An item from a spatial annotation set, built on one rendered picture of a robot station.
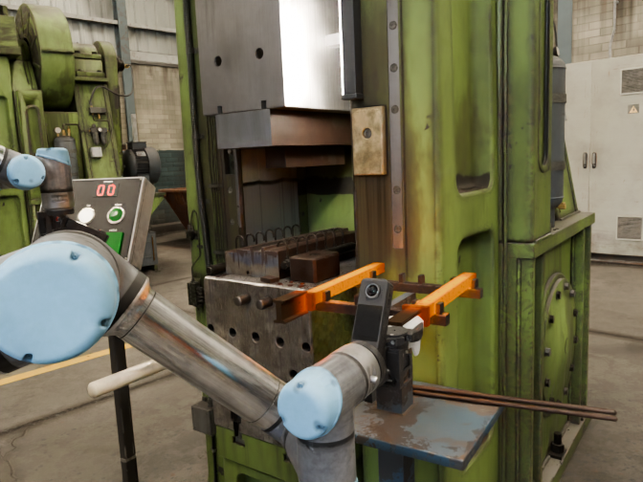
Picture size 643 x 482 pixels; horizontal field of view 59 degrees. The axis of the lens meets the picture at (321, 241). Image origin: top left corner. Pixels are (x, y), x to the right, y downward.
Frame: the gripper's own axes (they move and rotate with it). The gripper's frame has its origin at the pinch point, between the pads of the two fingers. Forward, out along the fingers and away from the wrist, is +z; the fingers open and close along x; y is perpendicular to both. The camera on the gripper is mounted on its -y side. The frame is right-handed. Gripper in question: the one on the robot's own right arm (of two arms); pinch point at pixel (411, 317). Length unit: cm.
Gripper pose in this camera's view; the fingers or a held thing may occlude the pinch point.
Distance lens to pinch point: 98.8
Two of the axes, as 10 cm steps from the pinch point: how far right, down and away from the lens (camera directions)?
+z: 5.1, -1.5, 8.5
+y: 0.4, 9.9, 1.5
